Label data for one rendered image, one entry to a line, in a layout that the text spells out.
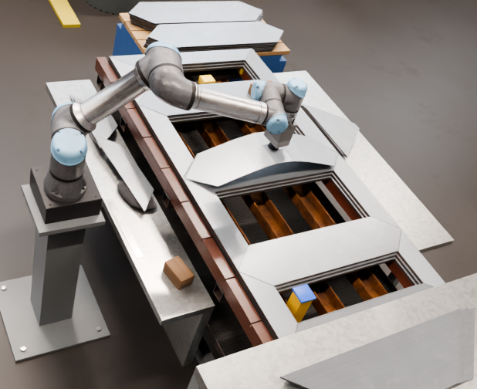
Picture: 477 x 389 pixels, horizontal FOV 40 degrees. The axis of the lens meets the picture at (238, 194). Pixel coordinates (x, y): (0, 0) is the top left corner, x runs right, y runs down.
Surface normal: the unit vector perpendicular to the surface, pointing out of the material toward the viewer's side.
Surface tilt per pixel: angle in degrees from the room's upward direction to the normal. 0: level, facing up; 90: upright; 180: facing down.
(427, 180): 0
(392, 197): 0
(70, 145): 11
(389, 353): 0
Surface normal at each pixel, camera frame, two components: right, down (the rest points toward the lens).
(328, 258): 0.26, -0.70
